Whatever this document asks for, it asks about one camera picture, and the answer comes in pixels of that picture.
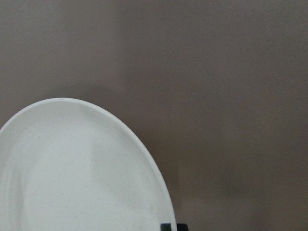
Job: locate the cream round plate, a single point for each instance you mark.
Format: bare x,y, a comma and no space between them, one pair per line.
69,165

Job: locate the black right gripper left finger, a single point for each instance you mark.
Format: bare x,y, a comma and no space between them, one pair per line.
165,227

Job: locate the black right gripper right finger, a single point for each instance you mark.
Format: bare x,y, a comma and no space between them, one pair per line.
182,227

